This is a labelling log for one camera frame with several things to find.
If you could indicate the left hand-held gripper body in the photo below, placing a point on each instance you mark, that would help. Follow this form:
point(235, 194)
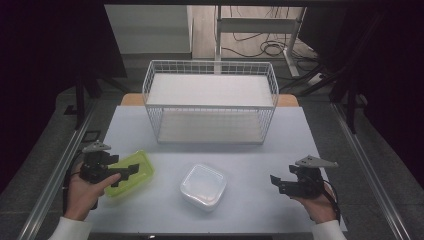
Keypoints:
point(95, 166)

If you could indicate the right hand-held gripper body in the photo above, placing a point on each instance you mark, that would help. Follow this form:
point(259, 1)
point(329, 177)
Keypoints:
point(308, 183)

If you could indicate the green plastic container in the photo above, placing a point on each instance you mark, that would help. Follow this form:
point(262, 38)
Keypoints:
point(146, 170)

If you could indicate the white square plastic container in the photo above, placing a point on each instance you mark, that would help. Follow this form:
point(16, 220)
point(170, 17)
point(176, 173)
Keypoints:
point(203, 186)

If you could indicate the person's right hand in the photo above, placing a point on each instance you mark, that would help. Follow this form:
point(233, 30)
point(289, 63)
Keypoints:
point(320, 208)

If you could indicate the person's left hand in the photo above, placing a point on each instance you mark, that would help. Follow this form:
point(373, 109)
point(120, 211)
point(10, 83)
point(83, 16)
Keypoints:
point(81, 196)

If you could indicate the white table cover sheet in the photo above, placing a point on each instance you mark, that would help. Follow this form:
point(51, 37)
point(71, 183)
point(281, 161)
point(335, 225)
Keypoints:
point(253, 203)

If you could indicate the black stand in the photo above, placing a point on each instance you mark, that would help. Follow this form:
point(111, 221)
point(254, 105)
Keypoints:
point(80, 100)

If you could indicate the white power strip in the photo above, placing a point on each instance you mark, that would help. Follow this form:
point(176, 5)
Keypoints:
point(316, 79)

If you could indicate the dark curtain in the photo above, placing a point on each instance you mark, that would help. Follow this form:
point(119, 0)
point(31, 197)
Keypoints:
point(390, 83)
point(40, 66)

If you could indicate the white panel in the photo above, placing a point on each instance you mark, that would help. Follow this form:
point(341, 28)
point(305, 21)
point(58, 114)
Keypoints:
point(146, 28)

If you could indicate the black square floor frame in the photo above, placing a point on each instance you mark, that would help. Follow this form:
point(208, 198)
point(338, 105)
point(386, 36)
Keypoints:
point(90, 136)

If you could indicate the aluminium rail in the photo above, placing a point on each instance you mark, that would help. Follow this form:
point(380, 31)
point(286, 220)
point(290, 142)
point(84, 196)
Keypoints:
point(370, 173)
point(56, 173)

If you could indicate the white metal desk frame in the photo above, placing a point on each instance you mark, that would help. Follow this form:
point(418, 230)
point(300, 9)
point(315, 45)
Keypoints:
point(256, 25)

